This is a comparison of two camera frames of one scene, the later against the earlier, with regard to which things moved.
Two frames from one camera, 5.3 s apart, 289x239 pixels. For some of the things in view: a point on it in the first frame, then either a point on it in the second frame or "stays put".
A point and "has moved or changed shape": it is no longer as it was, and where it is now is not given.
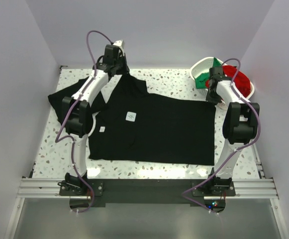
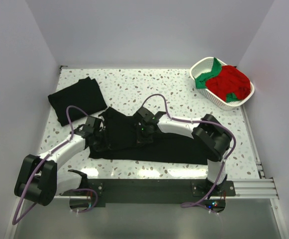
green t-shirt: [200, 79] stays put
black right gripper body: [213, 97] -> [144, 137]
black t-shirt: [133, 124] has moved or changed shape
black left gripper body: [121, 67] -> [94, 138]
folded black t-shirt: [56, 97] stays put
